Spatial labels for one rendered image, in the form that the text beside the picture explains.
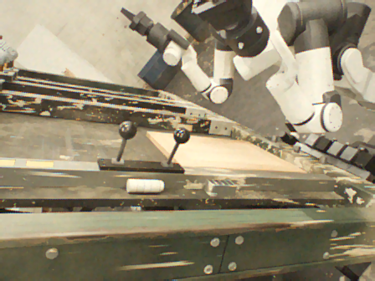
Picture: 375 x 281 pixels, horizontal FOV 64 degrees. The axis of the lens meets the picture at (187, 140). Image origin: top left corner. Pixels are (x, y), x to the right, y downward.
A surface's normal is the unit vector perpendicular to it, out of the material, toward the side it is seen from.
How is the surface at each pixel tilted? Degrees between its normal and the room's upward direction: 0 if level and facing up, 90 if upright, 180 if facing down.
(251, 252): 90
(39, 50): 90
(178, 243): 90
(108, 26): 90
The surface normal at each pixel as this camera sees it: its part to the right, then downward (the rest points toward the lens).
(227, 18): -0.17, 0.92
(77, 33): 0.36, 0.32
